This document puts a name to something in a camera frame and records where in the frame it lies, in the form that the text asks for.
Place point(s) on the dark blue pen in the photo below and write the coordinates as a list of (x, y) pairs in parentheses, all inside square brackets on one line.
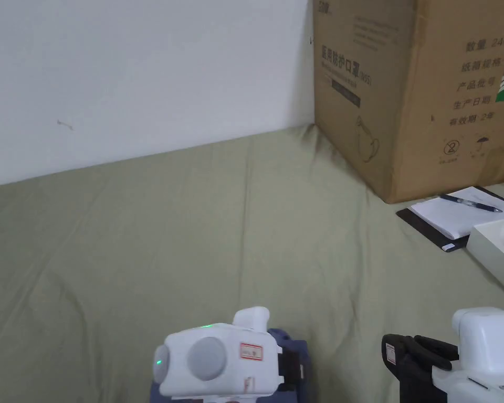
[(470, 203)]

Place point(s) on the bed with pale green sheet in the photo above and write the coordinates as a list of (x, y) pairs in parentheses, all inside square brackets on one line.
[(159, 235)]

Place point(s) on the dark blue garment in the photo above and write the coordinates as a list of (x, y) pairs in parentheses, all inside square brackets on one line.
[(298, 340)]

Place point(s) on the white notepad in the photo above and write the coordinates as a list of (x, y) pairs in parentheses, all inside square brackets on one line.
[(449, 214)]

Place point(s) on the white flat box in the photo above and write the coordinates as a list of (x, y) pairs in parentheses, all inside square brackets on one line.
[(487, 243)]

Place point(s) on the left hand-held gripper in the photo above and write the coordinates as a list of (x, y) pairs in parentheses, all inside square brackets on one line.
[(210, 357)]

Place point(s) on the large brown cardboard carton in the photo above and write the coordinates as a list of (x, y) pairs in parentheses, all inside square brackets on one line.
[(407, 84)]

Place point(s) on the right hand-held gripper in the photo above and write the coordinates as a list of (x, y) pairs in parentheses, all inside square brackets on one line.
[(483, 357)]

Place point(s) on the black clipboard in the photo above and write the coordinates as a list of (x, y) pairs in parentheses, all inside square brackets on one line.
[(424, 228)]

